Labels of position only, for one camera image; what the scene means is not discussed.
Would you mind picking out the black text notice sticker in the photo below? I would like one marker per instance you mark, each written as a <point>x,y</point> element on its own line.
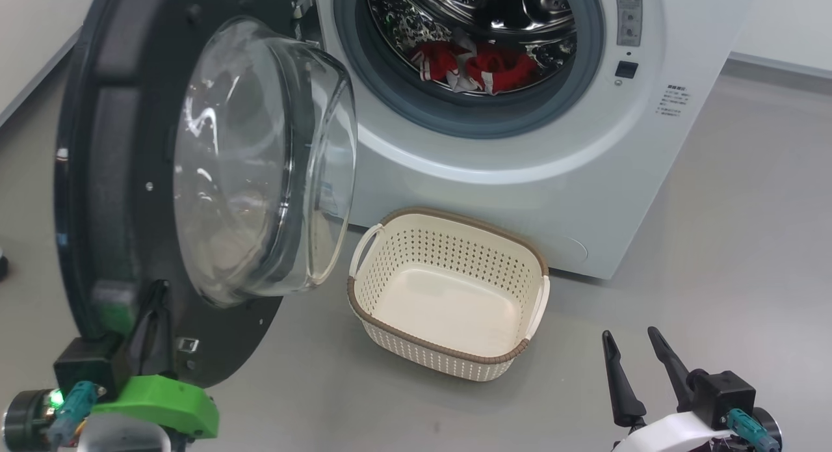
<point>673,101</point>

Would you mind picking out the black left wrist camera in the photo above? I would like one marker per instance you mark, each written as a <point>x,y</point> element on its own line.
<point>84,367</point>

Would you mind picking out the stainless steel washing machine drum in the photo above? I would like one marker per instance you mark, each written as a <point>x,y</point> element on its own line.
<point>507,10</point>

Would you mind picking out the black round glass washer door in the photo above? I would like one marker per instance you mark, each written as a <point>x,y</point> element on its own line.
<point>110,179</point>

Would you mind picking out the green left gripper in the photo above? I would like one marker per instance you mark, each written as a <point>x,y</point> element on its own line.
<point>162,406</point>

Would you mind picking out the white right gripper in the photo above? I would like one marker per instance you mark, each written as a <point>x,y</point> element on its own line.
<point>669,436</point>

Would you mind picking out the cream perforated laundry basket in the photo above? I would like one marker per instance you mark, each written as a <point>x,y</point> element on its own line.
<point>448,309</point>

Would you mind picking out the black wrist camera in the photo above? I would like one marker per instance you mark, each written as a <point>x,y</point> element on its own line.
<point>84,367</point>
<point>725,393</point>

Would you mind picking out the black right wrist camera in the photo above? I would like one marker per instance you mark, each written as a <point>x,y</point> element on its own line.
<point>725,393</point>

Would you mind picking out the grey warning label sticker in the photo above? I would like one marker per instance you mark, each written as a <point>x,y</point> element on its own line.
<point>628,16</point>

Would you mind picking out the white front-load washing machine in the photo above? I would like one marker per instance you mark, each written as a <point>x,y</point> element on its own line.
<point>585,179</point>

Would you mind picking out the red white clothing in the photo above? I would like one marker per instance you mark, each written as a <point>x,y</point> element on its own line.
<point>494,68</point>

